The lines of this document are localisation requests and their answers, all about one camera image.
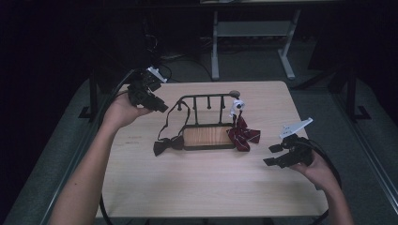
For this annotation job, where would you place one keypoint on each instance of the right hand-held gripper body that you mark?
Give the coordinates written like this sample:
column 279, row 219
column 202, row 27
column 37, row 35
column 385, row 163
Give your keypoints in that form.
column 297, row 153

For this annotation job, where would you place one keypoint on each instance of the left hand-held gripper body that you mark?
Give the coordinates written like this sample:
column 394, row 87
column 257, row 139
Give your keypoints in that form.
column 140, row 92

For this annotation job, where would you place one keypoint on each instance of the dark red striped bow tie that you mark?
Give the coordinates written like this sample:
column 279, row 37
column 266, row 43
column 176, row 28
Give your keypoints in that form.
column 242, row 134

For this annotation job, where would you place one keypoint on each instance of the black bow tie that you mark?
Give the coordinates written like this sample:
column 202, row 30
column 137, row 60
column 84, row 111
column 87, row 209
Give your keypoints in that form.
column 167, row 144

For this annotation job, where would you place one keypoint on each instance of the black hook rack wooden tray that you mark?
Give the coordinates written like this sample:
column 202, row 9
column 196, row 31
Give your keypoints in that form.
column 208, row 136

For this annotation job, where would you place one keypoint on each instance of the person's left hand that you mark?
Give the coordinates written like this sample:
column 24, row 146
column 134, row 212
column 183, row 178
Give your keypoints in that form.
column 120, row 112

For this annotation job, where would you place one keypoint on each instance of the person's right hand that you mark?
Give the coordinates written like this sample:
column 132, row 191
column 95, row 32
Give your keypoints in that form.
column 319, row 173

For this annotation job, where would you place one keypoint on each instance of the grey power strip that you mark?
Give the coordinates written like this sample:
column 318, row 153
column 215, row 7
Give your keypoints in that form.
column 172, row 57

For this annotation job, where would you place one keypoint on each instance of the black metal stand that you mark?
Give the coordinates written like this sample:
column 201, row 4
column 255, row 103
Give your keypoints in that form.
column 93, row 97
column 351, row 93

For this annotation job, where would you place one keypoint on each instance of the grey round disc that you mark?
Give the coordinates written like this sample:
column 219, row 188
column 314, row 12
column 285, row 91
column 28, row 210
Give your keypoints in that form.
column 234, row 93

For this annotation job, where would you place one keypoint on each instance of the grey metal rail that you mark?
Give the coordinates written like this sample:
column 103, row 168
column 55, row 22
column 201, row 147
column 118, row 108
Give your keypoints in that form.
column 67, row 175
column 372, row 156

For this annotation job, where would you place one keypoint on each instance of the grey metal desk frame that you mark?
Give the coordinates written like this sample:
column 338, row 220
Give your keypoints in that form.
column 250, row 28

